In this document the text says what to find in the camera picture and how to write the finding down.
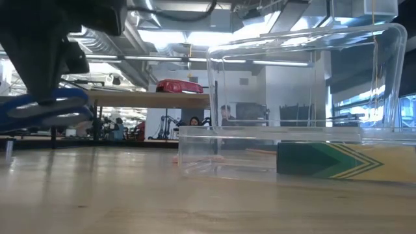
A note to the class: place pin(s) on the black background panels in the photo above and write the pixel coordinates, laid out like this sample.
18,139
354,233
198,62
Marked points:
295,115

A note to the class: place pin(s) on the yellow green crayon box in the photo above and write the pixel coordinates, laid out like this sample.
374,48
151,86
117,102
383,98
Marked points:
325,159

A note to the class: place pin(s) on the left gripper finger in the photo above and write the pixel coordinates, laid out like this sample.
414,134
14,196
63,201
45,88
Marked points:
76,58
35,65

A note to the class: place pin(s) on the clear plastic pencil case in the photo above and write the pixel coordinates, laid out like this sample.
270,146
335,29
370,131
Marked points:
201,146

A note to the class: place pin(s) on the red stapler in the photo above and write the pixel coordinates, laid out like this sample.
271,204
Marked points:
178,86

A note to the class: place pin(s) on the person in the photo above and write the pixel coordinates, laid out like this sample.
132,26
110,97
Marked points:
227,113
195,122
118,130

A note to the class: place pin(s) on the wooden shelf with black legs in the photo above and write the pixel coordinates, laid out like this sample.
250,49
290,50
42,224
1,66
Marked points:
146,99

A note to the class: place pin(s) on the black background monitor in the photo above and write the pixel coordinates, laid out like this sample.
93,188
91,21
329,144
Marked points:
250,113

